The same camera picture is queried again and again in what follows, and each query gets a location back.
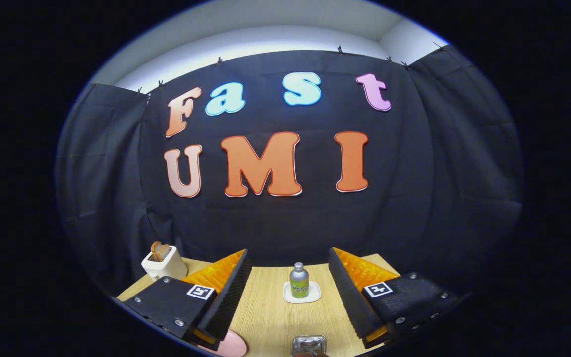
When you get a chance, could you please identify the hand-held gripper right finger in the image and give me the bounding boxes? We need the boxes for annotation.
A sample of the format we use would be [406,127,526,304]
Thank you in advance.
[328,247,460,349]

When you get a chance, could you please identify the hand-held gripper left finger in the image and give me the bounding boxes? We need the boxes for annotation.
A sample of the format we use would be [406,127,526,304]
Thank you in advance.
[123,248,253,351]

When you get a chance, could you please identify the white square coaster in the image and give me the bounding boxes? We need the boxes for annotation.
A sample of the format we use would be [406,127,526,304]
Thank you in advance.
[283,281,322,304]

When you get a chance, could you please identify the pink round plate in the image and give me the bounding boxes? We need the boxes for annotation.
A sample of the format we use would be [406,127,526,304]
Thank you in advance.
[201,329,248,357]

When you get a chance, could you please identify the green label soda bottle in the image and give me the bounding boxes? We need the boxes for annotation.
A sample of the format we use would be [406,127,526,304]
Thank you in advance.
[289,262,310,299]

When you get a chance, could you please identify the white toaster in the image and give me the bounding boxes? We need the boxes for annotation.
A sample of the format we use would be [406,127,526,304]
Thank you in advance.
[141,245,188,281]

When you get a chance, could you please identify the brown toast slices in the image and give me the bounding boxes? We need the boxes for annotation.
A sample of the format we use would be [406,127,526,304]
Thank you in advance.
[150,241,171,262]

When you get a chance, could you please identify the metal wire drain basket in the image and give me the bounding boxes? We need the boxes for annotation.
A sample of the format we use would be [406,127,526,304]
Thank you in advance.
[291,335,327,357]

